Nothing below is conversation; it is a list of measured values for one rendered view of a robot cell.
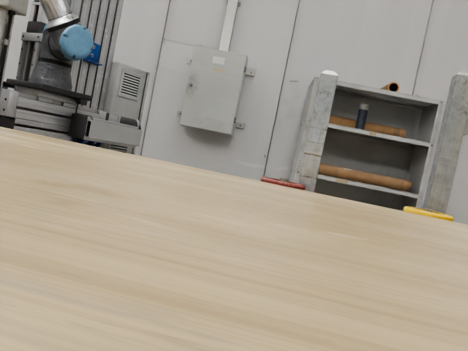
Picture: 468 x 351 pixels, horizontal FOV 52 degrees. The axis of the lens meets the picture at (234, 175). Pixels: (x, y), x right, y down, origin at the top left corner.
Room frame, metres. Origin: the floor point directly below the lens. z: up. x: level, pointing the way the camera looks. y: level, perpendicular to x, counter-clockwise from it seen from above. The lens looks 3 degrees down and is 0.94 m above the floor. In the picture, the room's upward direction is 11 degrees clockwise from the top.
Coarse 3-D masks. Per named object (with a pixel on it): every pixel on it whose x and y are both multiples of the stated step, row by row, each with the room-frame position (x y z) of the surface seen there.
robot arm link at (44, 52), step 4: (44, 28) 1.78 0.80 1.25; (44, 32) 1.77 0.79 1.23; (48, 32) 1.76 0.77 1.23; (44, 36) 1.77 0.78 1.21; (48, 36) 1.73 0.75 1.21; (44, 40) 1.76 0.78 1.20; (48, 40) 1.73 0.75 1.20; (44, 44) 1.76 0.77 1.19; (48, 44) 1.73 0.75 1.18; (40, 48) 1.78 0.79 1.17; (44, 48) 1.76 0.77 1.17; (48, 48) 1.74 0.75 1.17; (40, 52) 1.77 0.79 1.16; (44, 52) 1.76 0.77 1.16; (48, 52) 1.75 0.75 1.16; (52, 52) 1.73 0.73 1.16; (40, 56) 1.77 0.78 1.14; (44, 56) 1.76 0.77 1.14; (48, 56) 1.75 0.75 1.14; (52, 56) 1.75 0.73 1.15; (56, 60) 1.76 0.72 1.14; (60, 60) 1.77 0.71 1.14; (64, 60) 1.76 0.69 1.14
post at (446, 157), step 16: (464, 80) 0.91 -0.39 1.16; (448, 96) 0.94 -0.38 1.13; (464, 96) 0.91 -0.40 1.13; (448, 112) 0.91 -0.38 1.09; (464, 112) 0.91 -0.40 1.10; (448, 128) 0.91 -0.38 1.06; (464, 128) 0.91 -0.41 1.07; (448, 144) 0.91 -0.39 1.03; (448, 160) 0.91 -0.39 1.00; (432, 176) 0.92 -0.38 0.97; (448, 176) 0.91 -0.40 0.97; (432, 192) 0.91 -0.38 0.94; (448, 192) 0.91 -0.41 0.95; (432, 208) 0.91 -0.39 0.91
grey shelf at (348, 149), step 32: (352, 96) 3.72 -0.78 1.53; (384, 96) 3.56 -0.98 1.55; (416, 96) 3.29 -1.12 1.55; (352, 128) 3.31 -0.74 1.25; (416, 128) 3.71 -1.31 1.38; (352, 160) 3.73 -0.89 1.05; (384, 160) 3.72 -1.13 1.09; (416, 160) 3.57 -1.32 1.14; (320, 192) 3.74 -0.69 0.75; (352, 192) 3.73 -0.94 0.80; (384, 192) 3.72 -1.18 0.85; (416, 192) 3.42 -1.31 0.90
